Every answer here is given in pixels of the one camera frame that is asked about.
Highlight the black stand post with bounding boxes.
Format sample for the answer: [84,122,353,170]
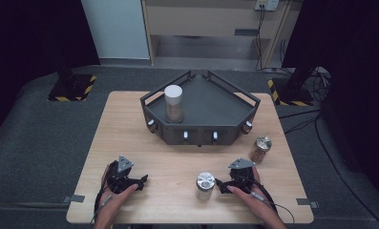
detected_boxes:
[54,53,77,94]
[286,61,319,94]

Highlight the black socket cable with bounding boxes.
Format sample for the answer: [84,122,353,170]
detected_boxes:
[254,5,267,72]

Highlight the beige wooden cabinet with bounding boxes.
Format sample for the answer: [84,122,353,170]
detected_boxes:
[140,0,304,70]

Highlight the tangled cable bundle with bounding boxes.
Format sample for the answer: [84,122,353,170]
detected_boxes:
[305,66,333,103]

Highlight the person's right hand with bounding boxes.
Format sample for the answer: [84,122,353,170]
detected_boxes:
[226,165,276,218]

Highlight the right hand-held gripper cable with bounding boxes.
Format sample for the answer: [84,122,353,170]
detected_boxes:
[252,177,297,225]

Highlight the grey label on cabinet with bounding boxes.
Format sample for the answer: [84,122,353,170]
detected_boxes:
[233,28,261,37]

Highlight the hand-held gripper cable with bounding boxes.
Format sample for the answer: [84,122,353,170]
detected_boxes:
[252,177,297,225]
[90,185,115,225]

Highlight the grey tape strip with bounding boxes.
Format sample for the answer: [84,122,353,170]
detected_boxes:
[61,194,86,204]
[295,198,320,210]

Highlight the white-lidded jar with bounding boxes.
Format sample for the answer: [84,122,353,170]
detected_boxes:
[163,84,185,124]

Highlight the silver-lidded jar with pale contents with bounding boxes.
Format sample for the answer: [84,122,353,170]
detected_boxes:
[195,171,217,202]

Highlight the hazard-striped stand base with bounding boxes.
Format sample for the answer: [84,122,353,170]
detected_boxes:
[266,77,315,108]
[46,73,98,103]

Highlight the person's left hand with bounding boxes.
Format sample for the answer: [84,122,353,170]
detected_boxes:
[100,162,140,220]

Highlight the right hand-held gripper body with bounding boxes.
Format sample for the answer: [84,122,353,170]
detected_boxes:
[227,156,257,194]

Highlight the black curtain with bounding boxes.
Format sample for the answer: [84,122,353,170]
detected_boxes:
[0,0,101,145]
[282,0,379,199]

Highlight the left hand-held gripper cable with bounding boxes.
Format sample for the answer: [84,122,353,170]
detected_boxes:
[90,185,115,225]

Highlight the black hexagonal tray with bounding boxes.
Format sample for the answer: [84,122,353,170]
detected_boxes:
[139,70,262,148]

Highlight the long black floor cable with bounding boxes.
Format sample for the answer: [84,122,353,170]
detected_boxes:
[313,114,379,229]

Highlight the silver-lidded jar with brown contents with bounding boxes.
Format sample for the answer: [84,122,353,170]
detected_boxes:
[248,135,273,165]

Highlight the white wall socket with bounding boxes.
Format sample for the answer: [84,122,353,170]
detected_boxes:
[254,0,281,12]

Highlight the white panel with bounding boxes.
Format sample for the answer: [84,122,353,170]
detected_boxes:
[79,0,151,61]

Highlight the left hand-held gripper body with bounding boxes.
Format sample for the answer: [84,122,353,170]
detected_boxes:
[105,155,141,196]

